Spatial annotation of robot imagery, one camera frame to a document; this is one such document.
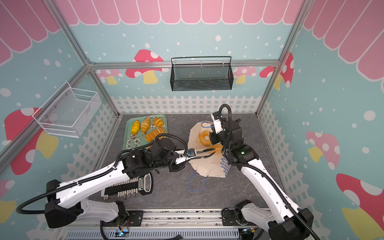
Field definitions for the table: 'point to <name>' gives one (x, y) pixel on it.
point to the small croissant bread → (145, 125)
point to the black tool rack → (144, 185)
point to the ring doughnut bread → (202, 134)
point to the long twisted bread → (151, 136)
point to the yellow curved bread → (135, 127)
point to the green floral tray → (131, 141)
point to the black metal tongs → (204, 151)
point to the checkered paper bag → (215, 165)
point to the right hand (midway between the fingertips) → (212, 125)
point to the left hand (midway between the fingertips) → (185, 157)
